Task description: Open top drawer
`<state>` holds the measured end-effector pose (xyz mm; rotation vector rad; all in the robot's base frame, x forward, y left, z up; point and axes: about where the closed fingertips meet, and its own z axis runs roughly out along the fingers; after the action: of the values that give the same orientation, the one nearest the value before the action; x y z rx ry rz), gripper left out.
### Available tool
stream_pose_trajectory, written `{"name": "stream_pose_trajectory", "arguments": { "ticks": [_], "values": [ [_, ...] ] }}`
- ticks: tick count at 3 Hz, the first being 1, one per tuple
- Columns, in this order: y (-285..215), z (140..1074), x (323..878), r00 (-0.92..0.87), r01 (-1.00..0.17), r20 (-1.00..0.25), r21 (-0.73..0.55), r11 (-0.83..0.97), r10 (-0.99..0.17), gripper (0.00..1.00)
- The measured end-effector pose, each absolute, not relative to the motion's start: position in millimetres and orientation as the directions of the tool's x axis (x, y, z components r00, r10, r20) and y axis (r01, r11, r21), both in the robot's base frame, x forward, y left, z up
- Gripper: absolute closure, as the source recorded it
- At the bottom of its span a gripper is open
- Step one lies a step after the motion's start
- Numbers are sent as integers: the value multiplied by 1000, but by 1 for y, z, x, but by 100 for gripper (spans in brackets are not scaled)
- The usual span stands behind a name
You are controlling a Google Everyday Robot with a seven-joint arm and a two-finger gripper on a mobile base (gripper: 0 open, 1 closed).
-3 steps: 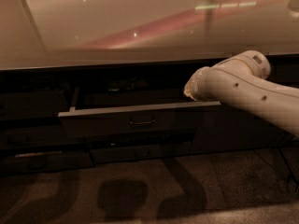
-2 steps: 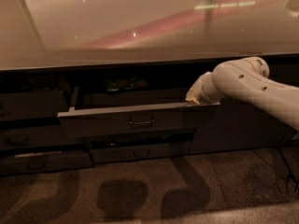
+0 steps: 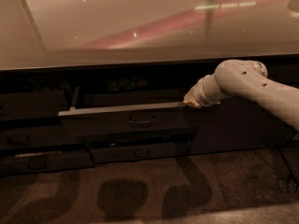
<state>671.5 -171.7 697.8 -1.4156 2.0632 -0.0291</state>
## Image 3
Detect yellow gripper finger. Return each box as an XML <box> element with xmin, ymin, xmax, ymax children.
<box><xmin>183</xmin><ymin>95</ymin><xmax>202</xmax><ymax>108</ymax></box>

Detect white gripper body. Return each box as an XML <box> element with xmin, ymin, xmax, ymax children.
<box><xmin>186</xmin><ymin>75</ymin><xmax>222</xmax><ymax>107</ymax></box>

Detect dark drawer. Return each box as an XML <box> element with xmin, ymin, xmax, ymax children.
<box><xmin>0</xmin><ymin>150</ymin><xmax>93</xmax><ymax>175</ymax></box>
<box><xmin>57</xmin><ymin>86</ymin><xmax>219</xmax><ymax>137</ymax></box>
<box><xmin>85</xmin><ymin>128</ymin><xmax>196</xmax><ymax>146</ymax></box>
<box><xmin>0</xmin><ymin>125</ymin><xmax>83</xmax><ymax>150</ymax></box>
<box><xmin>91</xmin><ymin>141</ymin><xmax>192</xmax><ymax>164</ymax></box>
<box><xmin>0</xmin><ymin>91</ymin><xmax>67</xmax><ymax>121</ymax></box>

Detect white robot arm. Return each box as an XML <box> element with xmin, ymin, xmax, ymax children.
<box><xmin>183</xmin><ymin>60</ymin><xmax>299</xmax><ymax>131</ymax></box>

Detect items inside top drawer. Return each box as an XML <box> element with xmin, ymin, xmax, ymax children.
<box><xmin>106</xmin><ymin>77</ymin><xmax>149</xmax><ymax>91</ymax></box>

